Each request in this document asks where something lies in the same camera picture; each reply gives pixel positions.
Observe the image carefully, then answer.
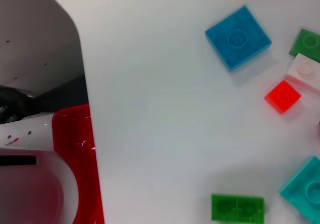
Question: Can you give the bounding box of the blue square toy plate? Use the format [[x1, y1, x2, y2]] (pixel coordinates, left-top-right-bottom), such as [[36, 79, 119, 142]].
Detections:
[[204, 5, 273, 73]]

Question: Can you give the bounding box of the white toy brick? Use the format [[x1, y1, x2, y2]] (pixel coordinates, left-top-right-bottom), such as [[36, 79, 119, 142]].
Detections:
[[284, 53, 320, 94]]

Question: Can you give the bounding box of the green toy brick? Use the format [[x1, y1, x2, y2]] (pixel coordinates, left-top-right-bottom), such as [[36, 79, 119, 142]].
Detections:
[[289, 28, 320, 62], [211, 193, 265, 222]]

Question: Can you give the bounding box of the red plastic bin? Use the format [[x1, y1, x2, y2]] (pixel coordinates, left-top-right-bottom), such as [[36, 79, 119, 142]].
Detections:
[[51, 103, 105, 224]]

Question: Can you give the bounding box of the small red toy brick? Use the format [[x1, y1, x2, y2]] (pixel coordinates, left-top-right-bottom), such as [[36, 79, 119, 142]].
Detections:
[[264, 80, 303, 114]]

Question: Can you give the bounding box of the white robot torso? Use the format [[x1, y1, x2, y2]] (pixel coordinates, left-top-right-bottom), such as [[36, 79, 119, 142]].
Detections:
[[0, 0, 89, 224]]

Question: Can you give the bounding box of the cyan square toy plate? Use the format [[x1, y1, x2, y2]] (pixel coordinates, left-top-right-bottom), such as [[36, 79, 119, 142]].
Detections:
[[278, 155, 320, 224]]

